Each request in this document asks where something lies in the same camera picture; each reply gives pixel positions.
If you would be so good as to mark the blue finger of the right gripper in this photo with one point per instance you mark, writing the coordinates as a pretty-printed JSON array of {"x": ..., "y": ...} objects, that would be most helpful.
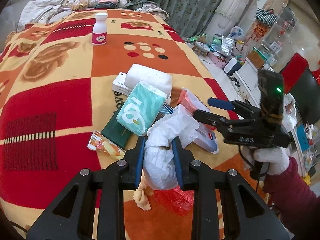
[
  {"x": 238, "y": 107},
  {"x": 222, "y": 124}
]

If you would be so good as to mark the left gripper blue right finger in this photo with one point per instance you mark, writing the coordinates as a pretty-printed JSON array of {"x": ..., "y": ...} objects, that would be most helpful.
[{"x": 182, "y": 161}]

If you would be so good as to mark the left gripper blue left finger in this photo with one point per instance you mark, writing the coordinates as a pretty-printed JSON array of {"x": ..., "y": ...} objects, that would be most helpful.
[{"x": 133, "y": 171}]

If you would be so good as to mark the white tissue paper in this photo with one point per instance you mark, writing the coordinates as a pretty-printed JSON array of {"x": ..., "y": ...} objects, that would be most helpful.
[{"x": 158, "y": 164}]

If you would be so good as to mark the dark green box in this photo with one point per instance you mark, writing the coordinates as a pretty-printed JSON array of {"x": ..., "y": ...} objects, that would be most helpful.
[{"x": 115, "y": 132}]

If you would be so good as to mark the dark red sleeve forearm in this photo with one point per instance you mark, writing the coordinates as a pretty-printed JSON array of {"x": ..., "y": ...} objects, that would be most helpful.
[{"x": 298, "y": 205}]

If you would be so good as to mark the right white gloved hand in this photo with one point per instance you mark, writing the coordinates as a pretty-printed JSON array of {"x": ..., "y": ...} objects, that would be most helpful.
[{"x": 277, "y": 158}]

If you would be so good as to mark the white spotted baby doll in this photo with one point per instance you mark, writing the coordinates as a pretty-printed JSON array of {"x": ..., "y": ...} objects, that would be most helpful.
[{"x": 289, "y": 112}]

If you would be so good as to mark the white pepsi logo packet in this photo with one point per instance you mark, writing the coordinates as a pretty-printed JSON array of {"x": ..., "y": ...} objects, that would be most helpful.
[{"x": 206, "y": 139}]

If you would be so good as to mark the pink white snack packet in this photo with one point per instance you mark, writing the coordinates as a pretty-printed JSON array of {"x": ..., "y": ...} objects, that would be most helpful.
[{"x": 191, "y": 102}]

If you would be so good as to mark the orange snack wrapper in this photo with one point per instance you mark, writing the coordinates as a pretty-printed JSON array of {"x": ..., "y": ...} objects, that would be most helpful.
[{"x": 100, "y": 144}]

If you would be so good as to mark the red crumpled plastic bag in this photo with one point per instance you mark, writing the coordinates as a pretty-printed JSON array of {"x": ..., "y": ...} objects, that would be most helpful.
[{"x": 175, "y": 200}]

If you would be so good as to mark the teal tissue pack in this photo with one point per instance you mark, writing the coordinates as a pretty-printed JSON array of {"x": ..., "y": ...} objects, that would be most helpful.
[{"x": 141, "y": 108}]

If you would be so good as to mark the brown paper shopping bag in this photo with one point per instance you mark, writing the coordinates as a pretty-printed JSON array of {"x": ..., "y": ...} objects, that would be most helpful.
[{"x": 256, "y": 59}]

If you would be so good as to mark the black television screen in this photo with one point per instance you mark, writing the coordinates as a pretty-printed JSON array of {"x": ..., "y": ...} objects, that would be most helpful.
[{"x": 306, "y": 92}]

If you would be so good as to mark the silver foil bag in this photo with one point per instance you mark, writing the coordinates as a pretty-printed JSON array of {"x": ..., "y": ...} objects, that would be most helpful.
[{"x": 222, "y": 44}]

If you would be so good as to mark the small round wooden stool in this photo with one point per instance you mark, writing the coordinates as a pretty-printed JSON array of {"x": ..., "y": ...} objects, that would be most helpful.
[{"x": 200, "y": 48}]

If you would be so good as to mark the white folded tissue roll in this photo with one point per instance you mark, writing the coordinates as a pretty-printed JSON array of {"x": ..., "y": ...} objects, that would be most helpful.
[{"x": 156, "y": 78}]

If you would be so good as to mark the red cloth on television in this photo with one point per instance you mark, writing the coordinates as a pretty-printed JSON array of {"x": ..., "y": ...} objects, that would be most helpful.
[{"x": 293, "y": 70}]

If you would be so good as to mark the white small medicine box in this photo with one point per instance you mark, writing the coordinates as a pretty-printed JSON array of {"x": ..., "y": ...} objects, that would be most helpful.
[{"x": 119, "y": 86}]

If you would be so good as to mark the red orange patterned blanket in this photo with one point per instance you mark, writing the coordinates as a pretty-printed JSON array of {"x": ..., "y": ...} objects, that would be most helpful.
[{"x": 56, "y": 89}]

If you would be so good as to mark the white pill bottle red label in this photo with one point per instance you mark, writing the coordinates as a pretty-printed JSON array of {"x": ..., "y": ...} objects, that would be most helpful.
[{"x": 99, "y": 31}]

